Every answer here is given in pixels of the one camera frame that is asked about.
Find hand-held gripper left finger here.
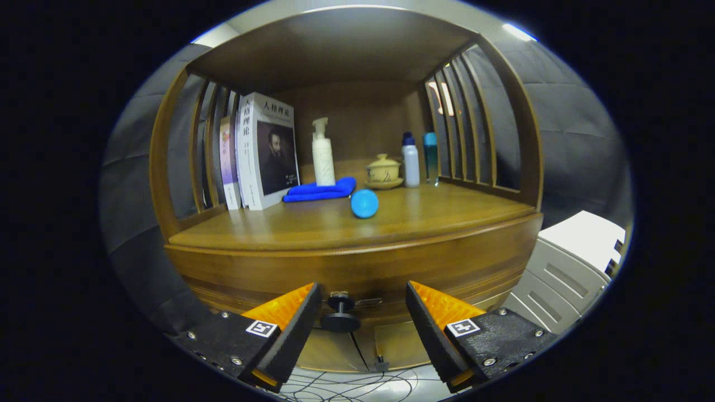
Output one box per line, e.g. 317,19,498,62
170,281,323,393

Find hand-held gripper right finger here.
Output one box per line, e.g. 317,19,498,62
406,280,559,393

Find wooden drawer with black knob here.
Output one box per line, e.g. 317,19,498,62
165,212,544,336

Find blue cosmetic tube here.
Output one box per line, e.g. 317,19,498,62
350,189,380,219

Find wooden countertop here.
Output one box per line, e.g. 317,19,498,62
168,178,538,252

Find brown wooden cabinet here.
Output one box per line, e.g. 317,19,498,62
149,7,545,374

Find blue folded cloth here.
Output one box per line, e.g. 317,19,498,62
282,176,357,203

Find white grey appliance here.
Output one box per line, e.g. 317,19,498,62
500,210,626,334

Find white bottle with blue cap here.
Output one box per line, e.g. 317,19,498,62
402,132,421,188

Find beige lidded teacup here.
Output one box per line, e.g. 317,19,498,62
366,154,402,183

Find white pump bottle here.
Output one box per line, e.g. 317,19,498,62
312,117,336,186

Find teal transparent bottle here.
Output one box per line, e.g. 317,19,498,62
423,132,439,186

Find large white portrait book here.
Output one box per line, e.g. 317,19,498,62
237,92,301,212

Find thin white book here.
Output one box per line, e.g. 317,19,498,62
233,111,244,208

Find thin purple book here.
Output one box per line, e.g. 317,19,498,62
219,116,242,211

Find rectangular ceiling light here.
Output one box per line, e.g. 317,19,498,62
501,22,538,42

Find black floor cables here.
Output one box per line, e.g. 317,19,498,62
274,368,447,402

